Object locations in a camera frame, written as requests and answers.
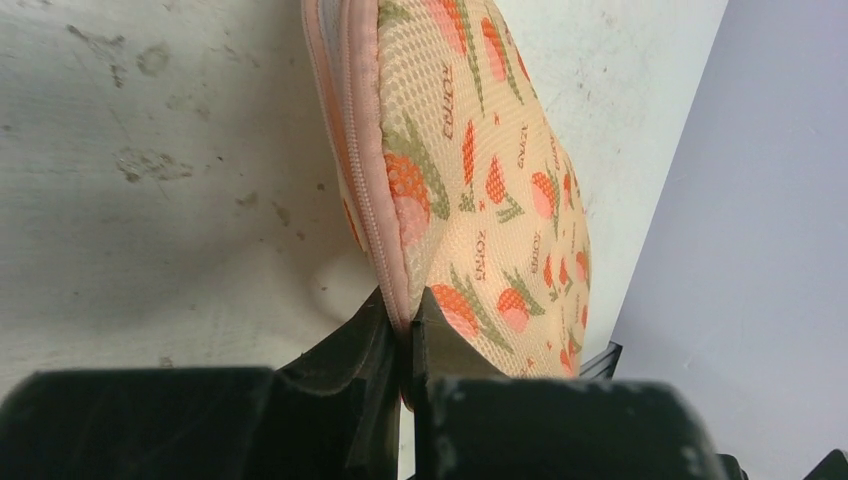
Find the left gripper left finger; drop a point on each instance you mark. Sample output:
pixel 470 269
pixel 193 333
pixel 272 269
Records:
pixel 332 413

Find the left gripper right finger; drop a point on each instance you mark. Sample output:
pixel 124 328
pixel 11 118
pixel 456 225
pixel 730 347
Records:
pixel 473 422

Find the peach floral padded bra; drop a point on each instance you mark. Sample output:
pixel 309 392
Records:
pixel 453 181

